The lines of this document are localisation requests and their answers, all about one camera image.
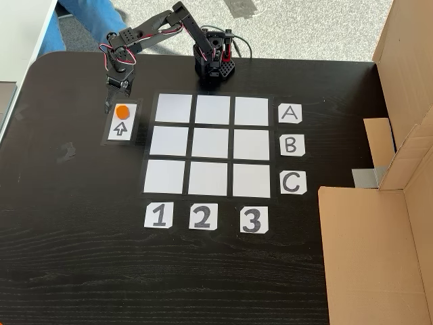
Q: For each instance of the paper label letter C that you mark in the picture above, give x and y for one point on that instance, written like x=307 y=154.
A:
x=293 y=183

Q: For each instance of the grey floor socket plate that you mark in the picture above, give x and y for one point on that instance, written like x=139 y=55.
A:
x=241 y=7

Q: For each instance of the brown cardboard sheet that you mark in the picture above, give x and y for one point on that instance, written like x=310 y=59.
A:
x=406 y=50
x=365 y=257

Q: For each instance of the round orange token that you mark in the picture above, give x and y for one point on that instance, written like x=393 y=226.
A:
x=122 y=112

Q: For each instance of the paper label number 3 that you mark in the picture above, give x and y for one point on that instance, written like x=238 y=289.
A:
x=253 y=220

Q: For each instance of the paper label number 1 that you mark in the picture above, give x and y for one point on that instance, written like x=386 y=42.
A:
x=159 y=215

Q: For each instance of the paper label letter A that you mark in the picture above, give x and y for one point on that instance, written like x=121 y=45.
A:
x=290 y=113

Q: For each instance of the clear tape scraps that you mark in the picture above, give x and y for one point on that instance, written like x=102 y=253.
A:
x=67 y=152

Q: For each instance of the black and red clamp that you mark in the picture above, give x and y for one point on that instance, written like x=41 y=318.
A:
x=227 y=50

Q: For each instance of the white desk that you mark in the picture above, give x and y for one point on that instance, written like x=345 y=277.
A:
x=20 y=40

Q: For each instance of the person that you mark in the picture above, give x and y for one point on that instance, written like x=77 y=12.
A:
x=91 y=17

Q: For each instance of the paper label number 2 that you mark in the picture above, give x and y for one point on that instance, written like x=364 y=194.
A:
x=203 y=216

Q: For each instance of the white nine-square paper grid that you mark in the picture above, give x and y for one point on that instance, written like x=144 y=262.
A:
x=209 y=145

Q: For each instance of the white arrow paper sheet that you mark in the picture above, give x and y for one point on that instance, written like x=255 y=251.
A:
x=121 y=133

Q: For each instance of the paper label letter B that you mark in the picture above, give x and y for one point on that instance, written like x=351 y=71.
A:
x=292 y=145

